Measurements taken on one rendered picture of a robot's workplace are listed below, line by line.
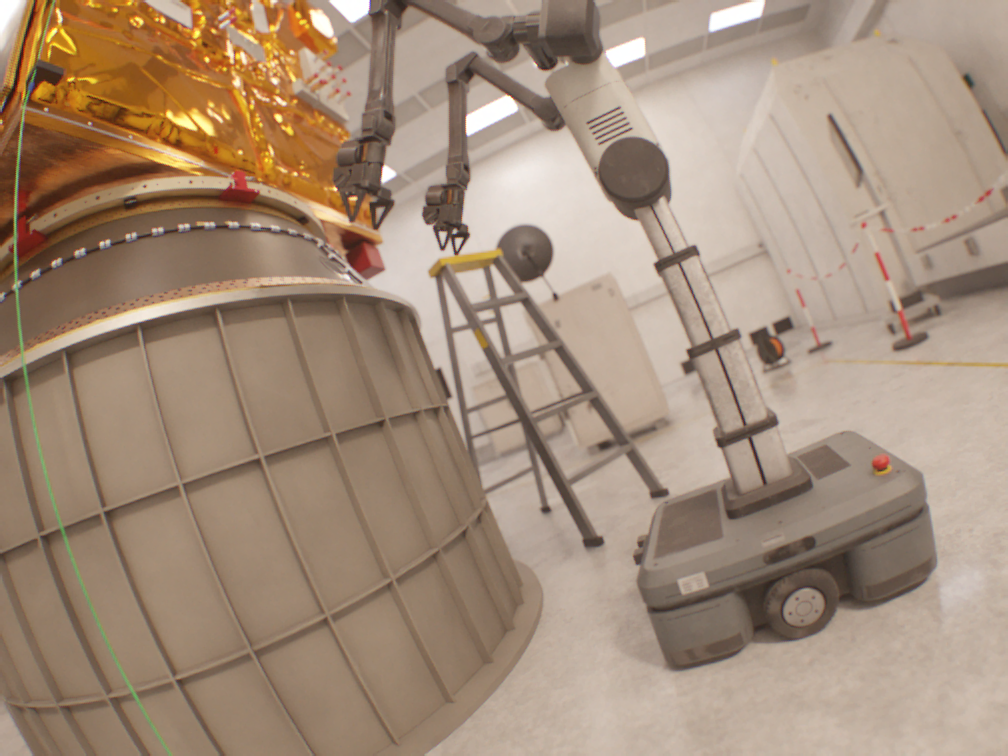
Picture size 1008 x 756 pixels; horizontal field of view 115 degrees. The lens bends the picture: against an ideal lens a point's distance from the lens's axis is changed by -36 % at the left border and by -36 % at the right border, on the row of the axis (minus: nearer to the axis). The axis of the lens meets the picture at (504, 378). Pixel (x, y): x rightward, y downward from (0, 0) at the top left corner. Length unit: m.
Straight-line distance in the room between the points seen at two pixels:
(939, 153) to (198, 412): 7.04
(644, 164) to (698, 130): 8.48
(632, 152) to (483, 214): 8.32
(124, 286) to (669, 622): 1.46
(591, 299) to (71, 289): 4.10
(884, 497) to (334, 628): 1.16
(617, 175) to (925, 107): 6.27
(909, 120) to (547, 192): 6.10
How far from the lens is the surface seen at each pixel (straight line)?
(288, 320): 1.30
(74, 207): 1.72
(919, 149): 6.79
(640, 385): 4.60
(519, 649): 1.51
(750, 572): 1.03
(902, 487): 1.06
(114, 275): 1.42
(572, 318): 4.65
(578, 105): 1.21
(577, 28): 1.13
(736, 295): 8.82
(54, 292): 1.49
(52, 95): 1.62
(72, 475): 1.23
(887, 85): 7.01
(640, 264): 8.74
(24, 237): 1.78
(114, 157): 1.66
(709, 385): 1.12
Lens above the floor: 0.67
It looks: 4 degrees up
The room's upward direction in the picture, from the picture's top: 22 degrees counter-clockwise
